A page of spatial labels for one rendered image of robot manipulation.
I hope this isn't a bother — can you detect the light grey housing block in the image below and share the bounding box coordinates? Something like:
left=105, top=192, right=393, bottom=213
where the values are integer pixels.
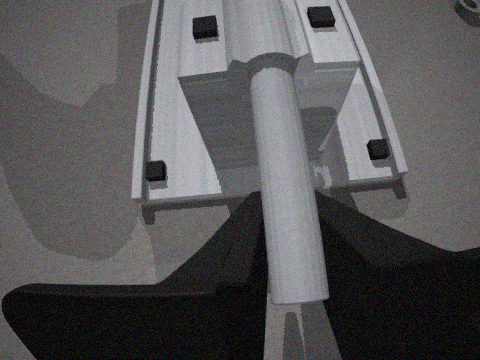
left=131, top=0, right=408, bottom=205

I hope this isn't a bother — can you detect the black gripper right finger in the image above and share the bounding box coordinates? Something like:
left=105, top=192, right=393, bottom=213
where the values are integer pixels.
left=315, top=191, right=480, bottom=360

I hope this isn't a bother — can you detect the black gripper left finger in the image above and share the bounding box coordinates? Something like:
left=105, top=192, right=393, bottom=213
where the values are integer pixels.
left=1, top=191, right=268, bottom=360

